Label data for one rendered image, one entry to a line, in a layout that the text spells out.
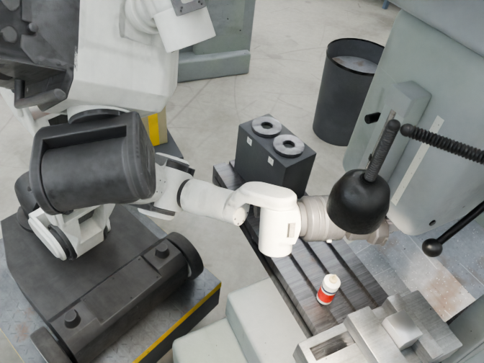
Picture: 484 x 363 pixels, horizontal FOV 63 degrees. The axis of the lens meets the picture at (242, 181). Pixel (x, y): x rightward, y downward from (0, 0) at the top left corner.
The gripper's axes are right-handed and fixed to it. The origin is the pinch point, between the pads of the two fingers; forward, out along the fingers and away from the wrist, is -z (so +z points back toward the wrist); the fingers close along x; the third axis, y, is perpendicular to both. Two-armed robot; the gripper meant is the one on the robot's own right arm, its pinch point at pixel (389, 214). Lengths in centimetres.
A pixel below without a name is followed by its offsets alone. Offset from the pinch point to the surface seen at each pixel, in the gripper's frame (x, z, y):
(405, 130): -16.1, 19.1, -34.4
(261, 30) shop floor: 347, -55, 124
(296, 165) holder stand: 31.2, 8.2, 15.8
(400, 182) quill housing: -6.6, 7.6, -16.4
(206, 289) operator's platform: 33, 30, 84
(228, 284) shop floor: 57, 15, 124
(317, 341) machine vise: -13.2, 12.0, 26.4
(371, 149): -3.2, 12.6, -20.3
